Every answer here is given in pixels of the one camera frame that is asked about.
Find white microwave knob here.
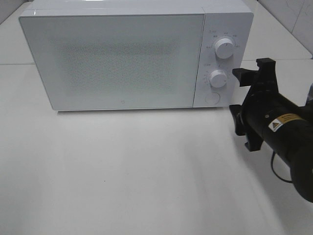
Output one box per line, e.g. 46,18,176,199
209,70,227,88
213,36,235,59

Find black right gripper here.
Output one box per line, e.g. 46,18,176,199
229,58,306,157

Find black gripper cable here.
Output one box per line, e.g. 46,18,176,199
270,151,294,183

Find white microwave oven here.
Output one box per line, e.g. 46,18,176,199
19,0,254,108

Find round door release button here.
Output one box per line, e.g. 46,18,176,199
205,93,221,106

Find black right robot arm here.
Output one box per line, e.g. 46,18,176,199
229,58,313,202

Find white microwave door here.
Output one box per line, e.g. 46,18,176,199
20,14,204,111

